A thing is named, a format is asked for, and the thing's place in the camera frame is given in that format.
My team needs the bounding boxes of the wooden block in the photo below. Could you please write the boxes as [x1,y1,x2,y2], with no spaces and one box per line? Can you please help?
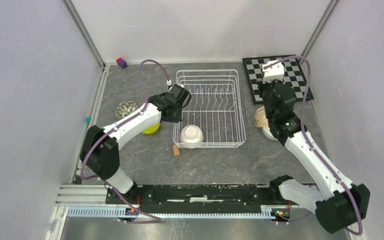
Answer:
[172,145,181,157]

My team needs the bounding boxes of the purple cable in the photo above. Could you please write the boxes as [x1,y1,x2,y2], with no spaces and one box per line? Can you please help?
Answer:
[263,55,364,237]
[80,59,174,225]

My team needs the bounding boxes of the black grey chessboard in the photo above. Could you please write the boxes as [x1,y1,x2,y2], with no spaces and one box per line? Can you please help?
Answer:
[242,55,307,105]

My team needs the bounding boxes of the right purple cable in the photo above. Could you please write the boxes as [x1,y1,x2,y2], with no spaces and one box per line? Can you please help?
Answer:
[263,55,364,237]

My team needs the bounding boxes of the yellow-green bowl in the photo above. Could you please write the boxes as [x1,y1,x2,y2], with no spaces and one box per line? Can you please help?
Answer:
[141,122,161,135]

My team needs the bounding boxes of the purple red block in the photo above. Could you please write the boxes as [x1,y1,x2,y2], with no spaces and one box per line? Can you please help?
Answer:
[116,57,128,69]

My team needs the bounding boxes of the white wire dish rack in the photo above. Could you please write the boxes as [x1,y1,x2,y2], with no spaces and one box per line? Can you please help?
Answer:
[173,69,246,149]

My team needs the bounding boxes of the plain white bowl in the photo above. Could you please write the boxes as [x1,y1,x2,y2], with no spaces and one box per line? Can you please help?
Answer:
[179,124,204,149]

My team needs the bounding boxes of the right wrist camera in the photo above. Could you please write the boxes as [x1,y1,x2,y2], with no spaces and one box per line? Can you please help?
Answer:
[261,60,285,84]

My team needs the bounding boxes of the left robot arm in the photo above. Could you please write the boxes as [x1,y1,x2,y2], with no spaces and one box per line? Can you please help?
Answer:
[79,84,192,204]

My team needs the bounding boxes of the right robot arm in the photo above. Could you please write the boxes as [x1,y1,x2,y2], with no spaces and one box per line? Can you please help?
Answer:
[256,80,371,235]

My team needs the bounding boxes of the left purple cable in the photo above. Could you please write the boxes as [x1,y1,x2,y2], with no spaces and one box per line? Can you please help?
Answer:
[80,59,174,225]

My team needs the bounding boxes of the aluminium frame rails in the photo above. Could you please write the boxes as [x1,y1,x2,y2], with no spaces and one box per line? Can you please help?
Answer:
[44,0,365,240]

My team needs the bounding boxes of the white ribbed bowl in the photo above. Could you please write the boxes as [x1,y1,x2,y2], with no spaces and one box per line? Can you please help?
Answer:
[262,126,277,141]

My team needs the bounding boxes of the beige flower bowl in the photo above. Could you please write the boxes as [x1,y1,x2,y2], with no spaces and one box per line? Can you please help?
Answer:
[254,106,269,128]

